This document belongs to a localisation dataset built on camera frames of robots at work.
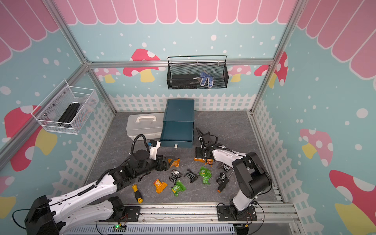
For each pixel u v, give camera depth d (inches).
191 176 33.5
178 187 32.1
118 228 28.6
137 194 31.6
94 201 19.7
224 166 35.2
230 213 28.8
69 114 27.5
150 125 37.8
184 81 34.8
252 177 18.1
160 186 32.7
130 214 29.3
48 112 26.1
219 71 37.1
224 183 32.6
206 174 33.8
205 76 34.8
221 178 32.9
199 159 36.5
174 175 33.8
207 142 29.2
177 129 35.7
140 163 23.0
